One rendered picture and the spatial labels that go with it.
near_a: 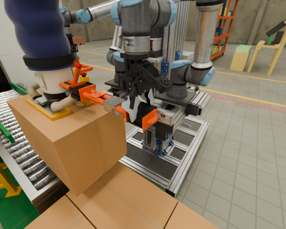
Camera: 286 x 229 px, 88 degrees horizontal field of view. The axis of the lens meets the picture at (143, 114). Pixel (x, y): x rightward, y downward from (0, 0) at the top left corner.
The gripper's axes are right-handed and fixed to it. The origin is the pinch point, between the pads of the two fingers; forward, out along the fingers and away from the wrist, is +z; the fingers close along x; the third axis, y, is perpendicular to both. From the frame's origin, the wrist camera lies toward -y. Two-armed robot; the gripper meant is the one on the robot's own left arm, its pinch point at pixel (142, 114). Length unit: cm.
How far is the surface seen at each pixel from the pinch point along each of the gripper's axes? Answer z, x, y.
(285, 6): -111, -1381, -39
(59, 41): -20, -2, 50
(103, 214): 66, 15, 17
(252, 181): 120, -117, -61
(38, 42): -20, 6, 52
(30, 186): 60, 34, 64
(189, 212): 66, -16, -22
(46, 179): 65, 25, 66
